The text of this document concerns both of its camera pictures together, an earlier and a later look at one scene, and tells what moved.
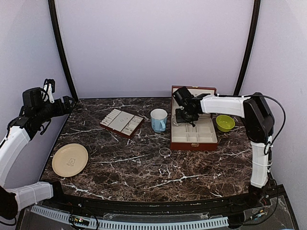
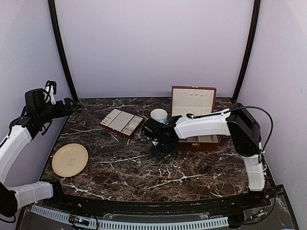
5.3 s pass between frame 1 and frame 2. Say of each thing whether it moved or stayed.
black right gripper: moved
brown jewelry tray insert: stayed
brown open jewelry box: stayed
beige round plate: stayed
